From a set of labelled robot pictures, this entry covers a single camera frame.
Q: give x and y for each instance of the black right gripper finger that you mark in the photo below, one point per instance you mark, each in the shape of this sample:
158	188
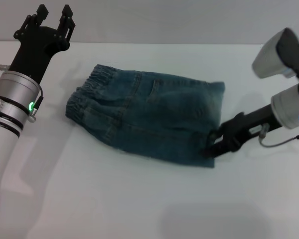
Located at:
218	150
215	135

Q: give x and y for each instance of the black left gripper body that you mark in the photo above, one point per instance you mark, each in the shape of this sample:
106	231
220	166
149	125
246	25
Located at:
37	52

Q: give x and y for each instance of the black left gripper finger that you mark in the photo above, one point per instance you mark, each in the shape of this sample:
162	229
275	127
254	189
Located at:
42	11
67	20

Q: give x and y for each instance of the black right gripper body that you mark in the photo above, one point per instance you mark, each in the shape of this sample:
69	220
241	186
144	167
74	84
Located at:
249	127

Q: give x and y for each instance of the blue denim shorts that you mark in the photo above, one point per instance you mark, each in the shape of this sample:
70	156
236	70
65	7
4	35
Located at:
149	112

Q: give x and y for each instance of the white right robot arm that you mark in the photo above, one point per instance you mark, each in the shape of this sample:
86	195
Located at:
289	104

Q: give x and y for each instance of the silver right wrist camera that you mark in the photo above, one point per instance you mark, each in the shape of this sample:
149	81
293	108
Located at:
274	57

